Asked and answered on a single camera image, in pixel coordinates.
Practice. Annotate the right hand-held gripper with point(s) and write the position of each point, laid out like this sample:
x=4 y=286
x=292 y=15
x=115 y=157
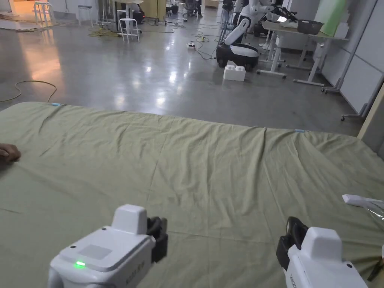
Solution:
x=318 y=261

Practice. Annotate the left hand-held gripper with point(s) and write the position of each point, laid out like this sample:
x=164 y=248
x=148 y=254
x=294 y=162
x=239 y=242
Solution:
x=111 y=255

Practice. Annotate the bed with pale green sheet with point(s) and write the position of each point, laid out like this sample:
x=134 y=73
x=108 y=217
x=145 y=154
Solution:
x=192 y=168

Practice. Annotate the white hand controller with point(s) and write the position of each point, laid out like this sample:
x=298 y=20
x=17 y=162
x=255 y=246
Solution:
x=357 y=199

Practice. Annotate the clear plastic bag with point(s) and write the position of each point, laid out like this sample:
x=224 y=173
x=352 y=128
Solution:
x=376 y=211

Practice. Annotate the white foam block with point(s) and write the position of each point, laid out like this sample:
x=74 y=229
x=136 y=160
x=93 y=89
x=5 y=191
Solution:
x=234 y=73

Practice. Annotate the white power strip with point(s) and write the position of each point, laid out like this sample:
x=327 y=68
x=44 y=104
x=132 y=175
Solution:
x=191 y=45

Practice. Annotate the white robot with black base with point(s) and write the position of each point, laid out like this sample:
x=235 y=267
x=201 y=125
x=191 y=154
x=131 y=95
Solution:
x=240 y=49

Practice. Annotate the white desk with metal basin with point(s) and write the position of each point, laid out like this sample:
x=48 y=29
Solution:
x=300 y=33

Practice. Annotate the group of people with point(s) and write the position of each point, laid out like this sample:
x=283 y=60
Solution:
x=189 y=7

